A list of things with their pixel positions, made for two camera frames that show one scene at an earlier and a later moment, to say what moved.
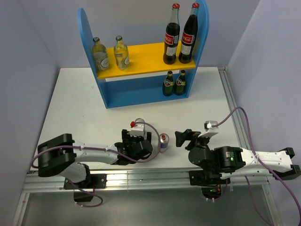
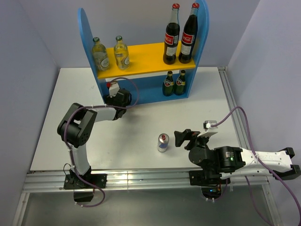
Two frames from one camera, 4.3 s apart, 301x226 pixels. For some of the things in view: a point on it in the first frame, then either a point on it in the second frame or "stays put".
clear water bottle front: (99, 55) stays put
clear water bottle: (121, 52) stays put
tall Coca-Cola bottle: (189, 36) stays put
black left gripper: (126, 138) → (108, 100)
